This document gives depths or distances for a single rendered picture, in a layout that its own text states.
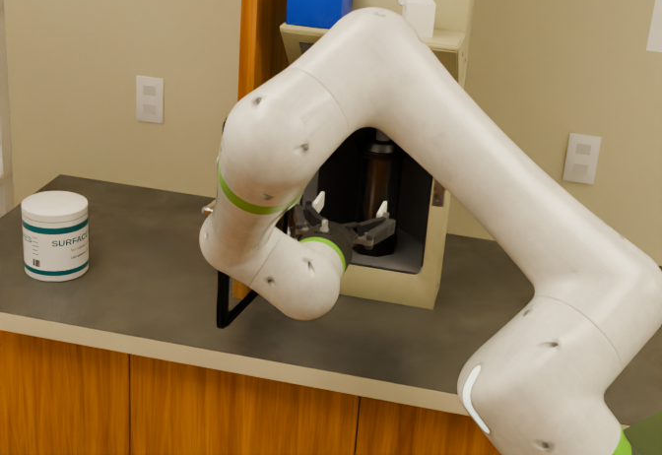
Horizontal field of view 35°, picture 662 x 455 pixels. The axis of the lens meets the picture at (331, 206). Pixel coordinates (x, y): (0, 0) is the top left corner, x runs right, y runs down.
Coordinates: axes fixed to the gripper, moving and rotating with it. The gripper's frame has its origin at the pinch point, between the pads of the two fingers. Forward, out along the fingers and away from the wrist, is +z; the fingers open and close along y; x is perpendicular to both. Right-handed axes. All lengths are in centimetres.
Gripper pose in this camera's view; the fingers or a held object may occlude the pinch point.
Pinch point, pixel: (351, 206)
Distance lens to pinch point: 195.2
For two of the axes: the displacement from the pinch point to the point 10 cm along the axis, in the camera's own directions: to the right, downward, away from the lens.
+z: 2.3, -3.5, 9.1
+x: -0.8, 9.2, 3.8
